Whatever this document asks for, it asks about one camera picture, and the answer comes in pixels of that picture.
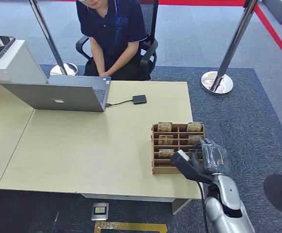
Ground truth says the gold floor tape frame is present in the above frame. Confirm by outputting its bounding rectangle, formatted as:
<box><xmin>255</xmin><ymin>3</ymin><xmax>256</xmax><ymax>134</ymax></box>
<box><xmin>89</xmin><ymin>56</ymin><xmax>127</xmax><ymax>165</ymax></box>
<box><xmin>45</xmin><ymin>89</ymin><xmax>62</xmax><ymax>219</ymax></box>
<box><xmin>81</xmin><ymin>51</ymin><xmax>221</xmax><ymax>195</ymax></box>
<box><xmin>94</xmin><ymin>221</ymin><xmax>168</xmax><ymax>233</ymax></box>

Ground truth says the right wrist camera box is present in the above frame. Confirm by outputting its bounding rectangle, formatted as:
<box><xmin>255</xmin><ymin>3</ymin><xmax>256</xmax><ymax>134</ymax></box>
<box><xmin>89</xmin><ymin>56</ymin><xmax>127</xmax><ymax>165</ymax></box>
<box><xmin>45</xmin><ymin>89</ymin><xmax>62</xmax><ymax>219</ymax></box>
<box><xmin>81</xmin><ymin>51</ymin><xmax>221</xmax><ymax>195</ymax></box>
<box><xmin>169</xmin><ymin>149</ymin><xmax>213</xmax><ymax>184</ymax></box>

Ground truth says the brown patterned card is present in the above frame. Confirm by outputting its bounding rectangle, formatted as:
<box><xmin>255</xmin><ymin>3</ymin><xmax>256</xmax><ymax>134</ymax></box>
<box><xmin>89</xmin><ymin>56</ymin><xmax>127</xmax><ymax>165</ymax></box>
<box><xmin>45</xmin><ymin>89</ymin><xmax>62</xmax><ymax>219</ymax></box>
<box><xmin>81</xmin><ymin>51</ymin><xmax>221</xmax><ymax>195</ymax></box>
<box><xmin>157</xmin><ymin>135</ymin><xmax>174</xmax><ymax>146</ymax></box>
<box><xmin>156</xmin><ymin>122</ymin><xmax>172</xmax><ymax>133</ymax></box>
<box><xmin>158</xmin><ymin>149</ymin><xmax>175</xmax><ymax>159</ymax></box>
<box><xmin>187</xmin><ymin>135</ymin><xmax>204</xmax><ymax>145</ymax></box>
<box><xmin>186</xmin><ymin>121</ymin><xmax>203</xmax><ymax>133</ymax></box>

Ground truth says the white pedestal box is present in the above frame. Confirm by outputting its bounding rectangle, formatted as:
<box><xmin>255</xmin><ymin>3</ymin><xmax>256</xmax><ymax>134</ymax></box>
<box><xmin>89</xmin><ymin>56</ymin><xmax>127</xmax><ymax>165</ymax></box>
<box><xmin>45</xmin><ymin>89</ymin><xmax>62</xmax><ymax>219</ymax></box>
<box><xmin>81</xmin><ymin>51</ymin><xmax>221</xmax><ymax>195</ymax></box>
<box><xmin>0</xmin><ymin>39</ymin><xmax>48</xmax><ymax>85</ymax></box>

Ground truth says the person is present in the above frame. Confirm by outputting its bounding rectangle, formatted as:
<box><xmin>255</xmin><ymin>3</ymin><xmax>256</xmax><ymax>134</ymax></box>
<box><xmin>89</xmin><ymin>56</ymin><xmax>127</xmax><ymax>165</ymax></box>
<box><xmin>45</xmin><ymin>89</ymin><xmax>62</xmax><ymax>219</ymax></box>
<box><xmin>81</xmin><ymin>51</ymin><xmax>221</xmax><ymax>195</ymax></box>
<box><xmin>76</xmin><ymin>0</ymin><xmax>151</xmax><ymax>81</ymax></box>

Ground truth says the black drive cable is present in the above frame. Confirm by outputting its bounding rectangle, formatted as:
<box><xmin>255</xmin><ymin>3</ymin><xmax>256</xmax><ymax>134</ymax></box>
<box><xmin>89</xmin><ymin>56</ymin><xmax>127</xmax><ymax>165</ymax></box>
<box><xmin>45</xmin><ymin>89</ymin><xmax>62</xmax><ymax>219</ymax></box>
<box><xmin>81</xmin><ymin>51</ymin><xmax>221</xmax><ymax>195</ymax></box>
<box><xmin>104</xmin><ymin>99</ymin><xmax>134</xmax><ymax>107</ymax></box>

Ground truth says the wooden card holder rack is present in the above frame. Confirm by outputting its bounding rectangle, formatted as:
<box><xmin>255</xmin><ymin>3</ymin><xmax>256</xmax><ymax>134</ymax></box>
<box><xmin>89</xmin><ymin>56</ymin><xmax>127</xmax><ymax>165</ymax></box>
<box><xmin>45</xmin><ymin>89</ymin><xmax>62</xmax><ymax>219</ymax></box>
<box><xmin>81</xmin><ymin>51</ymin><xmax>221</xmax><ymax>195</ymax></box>
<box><xmin>151</xmin><ymin>122</ymin><xmax>206</xmax><ymax>175</ymax></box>

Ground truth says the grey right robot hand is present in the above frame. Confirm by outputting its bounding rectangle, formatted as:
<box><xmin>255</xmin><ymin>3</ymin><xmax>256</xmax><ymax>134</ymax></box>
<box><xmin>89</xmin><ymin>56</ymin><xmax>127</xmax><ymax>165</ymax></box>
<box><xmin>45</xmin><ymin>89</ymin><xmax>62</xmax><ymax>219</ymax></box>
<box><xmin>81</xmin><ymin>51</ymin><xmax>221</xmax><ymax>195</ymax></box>
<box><xmin>191</xmin><ymin>138</ymin><xmax>231</xmax><ymax>182</ymax></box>

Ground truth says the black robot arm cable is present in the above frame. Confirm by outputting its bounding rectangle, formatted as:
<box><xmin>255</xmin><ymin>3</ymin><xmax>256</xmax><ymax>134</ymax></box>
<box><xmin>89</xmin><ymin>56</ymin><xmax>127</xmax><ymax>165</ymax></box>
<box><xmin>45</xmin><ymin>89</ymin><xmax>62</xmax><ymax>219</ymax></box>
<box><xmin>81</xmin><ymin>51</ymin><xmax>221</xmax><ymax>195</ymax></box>
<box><xmin>196</xmin><ymin>181</ymin><xmax>209</xmax><ymax>233</ymax></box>

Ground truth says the black round base plate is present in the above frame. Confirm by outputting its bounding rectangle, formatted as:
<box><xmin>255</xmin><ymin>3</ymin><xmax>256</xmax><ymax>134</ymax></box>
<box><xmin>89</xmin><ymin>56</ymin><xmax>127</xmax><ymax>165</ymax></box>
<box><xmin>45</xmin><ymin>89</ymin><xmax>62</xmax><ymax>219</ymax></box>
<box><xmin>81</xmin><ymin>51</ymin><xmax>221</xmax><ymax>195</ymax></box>
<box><xmin>263</xmin><ymin>173</ymin><xmax>282</xmax><ymax>216</ymax></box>

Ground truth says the dark display platform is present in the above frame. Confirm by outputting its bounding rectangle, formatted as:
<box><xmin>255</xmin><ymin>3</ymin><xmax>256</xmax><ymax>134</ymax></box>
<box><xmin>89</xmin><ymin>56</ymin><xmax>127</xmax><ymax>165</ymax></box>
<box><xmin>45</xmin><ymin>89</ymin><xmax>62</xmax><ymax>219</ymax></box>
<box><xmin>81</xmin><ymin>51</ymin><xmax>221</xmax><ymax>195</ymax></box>
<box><xmin>262</xmin><ymin>0</ymin><xmax>282</xmax><ymax>25</ymax></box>

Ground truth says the chrome stanchion post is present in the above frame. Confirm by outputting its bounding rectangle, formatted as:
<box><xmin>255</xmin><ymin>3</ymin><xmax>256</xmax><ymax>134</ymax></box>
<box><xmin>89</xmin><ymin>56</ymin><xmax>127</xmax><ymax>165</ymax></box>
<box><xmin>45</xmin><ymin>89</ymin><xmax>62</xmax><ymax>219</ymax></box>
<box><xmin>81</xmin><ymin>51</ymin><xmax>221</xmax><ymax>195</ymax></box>
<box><xmin>200</xmin><ymin>0</ymin><xmax>259</xmax><ymax>96</ymax></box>
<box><xmin>28</xmin><ymin>0</ymin><xmax>79</xmax><ymax>77</ymax></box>

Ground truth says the metal floor socket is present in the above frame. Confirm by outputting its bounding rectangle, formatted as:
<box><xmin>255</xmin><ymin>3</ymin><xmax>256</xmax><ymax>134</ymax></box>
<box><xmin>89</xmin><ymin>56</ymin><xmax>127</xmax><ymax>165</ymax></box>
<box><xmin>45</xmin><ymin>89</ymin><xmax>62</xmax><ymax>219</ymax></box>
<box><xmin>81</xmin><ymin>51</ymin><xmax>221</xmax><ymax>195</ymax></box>
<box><xmin>91</xmin><ymin>202</ymin><xmax>109</xmax><ymax>222</ymax></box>

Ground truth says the grey laptop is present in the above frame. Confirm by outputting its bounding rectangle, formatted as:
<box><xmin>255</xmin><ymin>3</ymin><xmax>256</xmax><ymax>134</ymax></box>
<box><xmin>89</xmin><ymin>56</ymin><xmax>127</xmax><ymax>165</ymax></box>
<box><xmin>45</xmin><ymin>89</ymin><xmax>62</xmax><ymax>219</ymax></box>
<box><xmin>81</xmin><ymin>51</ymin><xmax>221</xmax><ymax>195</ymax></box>
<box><xmin>0</xmin><ymin>75</ymin><xmax>112</xmax><ymax>113</ymax></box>

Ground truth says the red barrier belt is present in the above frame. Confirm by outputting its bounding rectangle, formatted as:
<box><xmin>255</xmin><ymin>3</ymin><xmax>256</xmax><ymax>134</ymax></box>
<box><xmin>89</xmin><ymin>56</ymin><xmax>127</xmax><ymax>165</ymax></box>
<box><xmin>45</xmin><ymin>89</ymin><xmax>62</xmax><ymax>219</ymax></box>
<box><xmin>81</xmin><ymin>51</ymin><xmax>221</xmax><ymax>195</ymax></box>
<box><xmin>138</xmin><ymin>0</ymin><xmax>246</xmax><ymax>7</ymax></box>
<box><xmin>253</xmin><ymin>3</ymin><xmax>282</xmax><ymax>71</ymax></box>

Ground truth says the black external drive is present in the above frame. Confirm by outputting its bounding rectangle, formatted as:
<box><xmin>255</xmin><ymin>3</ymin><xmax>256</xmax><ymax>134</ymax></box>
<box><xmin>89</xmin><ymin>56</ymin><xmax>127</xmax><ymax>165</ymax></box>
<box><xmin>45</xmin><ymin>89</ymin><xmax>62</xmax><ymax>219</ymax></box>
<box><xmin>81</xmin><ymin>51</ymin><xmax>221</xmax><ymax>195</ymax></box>
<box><xmin>132</xmin><ymin>94</ymin><xmax>147</xmax><ymax>105</ymax></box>

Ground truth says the black office chair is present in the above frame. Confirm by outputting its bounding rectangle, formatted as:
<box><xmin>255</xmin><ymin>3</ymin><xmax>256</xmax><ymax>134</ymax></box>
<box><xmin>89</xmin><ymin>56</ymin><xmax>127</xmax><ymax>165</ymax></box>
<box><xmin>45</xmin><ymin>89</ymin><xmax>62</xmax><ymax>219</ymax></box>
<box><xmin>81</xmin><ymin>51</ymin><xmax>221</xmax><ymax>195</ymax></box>
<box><xmin>76</xmin><ymin>0</ymin><xmax>160</xmax><ymax>81</ymax></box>

